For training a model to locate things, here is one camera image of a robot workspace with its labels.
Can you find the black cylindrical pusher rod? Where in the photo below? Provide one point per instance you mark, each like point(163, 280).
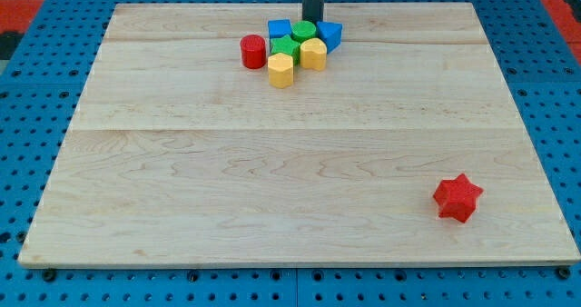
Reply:
point(312, 10)

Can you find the yellow heart block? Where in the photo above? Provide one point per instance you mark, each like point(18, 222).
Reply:
point(313, 54)

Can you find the yellow hexagon block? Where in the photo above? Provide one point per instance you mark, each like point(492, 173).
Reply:
point(280, 70)

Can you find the green star block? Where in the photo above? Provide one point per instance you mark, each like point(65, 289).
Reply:
point(286, 45)

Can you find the blue cube block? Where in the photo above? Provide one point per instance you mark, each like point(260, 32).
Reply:
point(278, 28)

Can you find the green cylinder block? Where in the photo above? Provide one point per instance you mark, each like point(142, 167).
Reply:
point(303, 30)

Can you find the red star block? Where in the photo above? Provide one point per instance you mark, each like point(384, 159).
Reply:
point(457, 198)

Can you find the blue triangle block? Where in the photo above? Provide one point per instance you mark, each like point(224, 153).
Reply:
point(330, 34)

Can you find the light wooden board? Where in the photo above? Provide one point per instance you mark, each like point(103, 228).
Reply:
point(179, 157)

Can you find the red cylinder block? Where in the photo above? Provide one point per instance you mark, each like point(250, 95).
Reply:
point(253, 51)

